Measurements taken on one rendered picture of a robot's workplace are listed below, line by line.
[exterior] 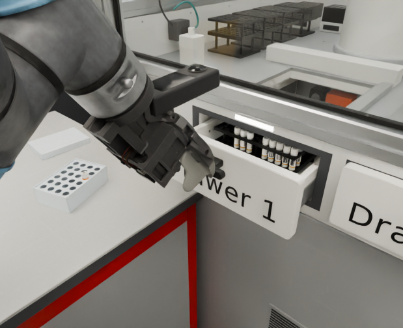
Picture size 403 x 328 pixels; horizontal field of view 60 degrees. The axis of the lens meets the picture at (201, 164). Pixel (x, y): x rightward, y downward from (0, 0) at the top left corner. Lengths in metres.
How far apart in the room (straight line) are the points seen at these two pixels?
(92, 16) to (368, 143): 0.40
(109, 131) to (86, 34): 0.10
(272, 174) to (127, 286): 0.39
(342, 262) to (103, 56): 0.52
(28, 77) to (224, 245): 0.64
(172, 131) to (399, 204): 0.33
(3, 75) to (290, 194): 0.40
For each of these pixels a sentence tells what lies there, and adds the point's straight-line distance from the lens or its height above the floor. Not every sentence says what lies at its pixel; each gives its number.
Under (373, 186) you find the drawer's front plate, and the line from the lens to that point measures 0.55.
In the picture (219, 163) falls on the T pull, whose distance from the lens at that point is 0.55.
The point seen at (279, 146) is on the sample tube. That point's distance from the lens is 0.62.
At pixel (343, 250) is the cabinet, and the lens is 0.66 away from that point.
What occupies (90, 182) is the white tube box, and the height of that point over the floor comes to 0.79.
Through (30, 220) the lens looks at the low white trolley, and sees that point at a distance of 0.74.
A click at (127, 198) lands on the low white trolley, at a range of 0.74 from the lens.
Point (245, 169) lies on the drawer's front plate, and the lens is 0.54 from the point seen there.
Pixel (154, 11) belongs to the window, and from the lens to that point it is 0.76.
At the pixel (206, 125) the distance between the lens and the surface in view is 0.71.
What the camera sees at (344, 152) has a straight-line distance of 0.56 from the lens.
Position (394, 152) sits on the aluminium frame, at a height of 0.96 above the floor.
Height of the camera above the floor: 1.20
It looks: 32 degrees down
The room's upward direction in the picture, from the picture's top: straight up
